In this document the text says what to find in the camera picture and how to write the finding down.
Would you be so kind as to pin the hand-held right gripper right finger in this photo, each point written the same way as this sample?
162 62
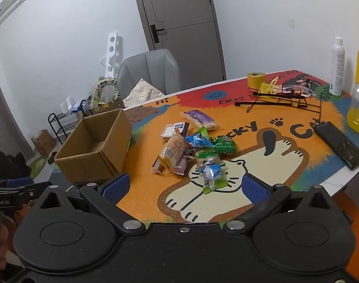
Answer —
256 188

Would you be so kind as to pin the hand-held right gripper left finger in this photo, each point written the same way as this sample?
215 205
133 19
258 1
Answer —
117 187

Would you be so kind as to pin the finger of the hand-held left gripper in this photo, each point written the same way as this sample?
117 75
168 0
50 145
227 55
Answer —
19 182
32 191

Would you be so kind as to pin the blue green snack packet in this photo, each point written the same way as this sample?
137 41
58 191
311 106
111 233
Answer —
214 177

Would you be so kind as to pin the small green snack packet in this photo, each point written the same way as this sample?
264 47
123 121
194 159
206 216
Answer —
207 154

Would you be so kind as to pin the orange brown snack packet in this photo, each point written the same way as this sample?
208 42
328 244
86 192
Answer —
170 153

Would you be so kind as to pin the pink purple snack packet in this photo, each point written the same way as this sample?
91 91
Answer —
182 166

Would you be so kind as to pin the black white snack packet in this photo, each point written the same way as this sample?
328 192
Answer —
170 131

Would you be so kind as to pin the purple bread packet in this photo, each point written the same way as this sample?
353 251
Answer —
201 118

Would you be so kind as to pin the dark clothing pile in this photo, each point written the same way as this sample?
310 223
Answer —
8 165

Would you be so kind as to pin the green floor mat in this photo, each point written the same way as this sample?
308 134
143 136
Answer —
39 166

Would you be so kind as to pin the small printed brown box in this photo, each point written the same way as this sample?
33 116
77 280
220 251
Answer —
44 143

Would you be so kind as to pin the black shoe rack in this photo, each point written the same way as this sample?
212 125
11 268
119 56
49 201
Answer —
60 128

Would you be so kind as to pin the taped brown cardboard box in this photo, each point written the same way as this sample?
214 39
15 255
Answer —
111 106

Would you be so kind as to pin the blue plastic bag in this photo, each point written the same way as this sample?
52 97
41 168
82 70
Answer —
79 107

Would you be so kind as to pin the white plastic holder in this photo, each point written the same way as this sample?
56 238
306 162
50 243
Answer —
68 104

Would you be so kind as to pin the black rectangular device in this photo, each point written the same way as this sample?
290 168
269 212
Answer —
340 146

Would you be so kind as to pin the dotted cream cushion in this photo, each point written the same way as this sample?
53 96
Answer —
144 93

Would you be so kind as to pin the yellow tape roll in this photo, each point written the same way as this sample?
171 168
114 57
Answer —
256 81

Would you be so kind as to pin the small wrapped candies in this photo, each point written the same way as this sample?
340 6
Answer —
300 90

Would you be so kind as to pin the grey chair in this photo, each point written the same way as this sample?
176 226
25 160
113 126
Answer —
156 67

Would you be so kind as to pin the white perforated board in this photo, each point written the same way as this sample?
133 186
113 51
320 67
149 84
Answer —
112 50

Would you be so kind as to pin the white spray bottle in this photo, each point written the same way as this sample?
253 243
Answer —
337 64

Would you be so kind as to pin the grey door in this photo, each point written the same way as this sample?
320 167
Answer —
185 41

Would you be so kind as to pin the white wall socket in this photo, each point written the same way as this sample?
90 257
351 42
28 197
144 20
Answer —
291 24

